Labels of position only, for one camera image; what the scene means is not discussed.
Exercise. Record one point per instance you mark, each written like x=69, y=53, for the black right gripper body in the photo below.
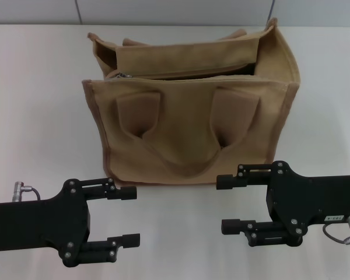
x=309, y=198

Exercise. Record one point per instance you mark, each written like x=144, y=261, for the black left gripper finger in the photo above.
x=125, y=194
x=128, y=239

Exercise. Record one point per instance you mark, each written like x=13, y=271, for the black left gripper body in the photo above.
x=41, y=221

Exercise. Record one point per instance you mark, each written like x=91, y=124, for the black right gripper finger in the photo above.
x=233, y=226
x=229, y=181

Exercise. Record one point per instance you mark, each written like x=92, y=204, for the khaki canvas food bag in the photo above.
x=178, y=122

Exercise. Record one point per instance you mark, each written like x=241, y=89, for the silver metal zipper pull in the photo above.
x=122, y=75

